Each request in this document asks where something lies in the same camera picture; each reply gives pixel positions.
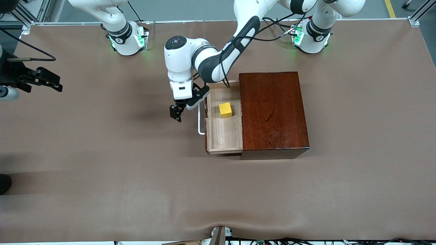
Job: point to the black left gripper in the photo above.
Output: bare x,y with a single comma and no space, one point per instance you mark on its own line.
177,108

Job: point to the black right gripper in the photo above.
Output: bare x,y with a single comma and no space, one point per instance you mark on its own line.
13,73

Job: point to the yellow block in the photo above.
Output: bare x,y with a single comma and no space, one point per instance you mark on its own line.
225,110

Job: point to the light wood drawer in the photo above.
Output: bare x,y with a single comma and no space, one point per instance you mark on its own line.
223,136

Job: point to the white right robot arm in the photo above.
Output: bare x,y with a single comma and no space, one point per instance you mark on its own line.
124,41

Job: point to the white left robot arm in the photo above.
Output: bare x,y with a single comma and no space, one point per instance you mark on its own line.
177,61

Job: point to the brown table cover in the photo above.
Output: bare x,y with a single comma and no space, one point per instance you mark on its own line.
136,190

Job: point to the dark red wooden cabinet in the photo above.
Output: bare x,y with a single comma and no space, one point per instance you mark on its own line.
276,112

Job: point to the black round object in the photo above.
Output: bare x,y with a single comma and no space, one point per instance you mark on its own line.
4,183

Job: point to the small white box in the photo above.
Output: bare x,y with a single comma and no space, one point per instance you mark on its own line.
228,232

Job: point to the black caster wheel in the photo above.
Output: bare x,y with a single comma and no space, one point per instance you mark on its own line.
407,4

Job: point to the aluminium frame strut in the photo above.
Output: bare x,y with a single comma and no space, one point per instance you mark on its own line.
44,8
422,10

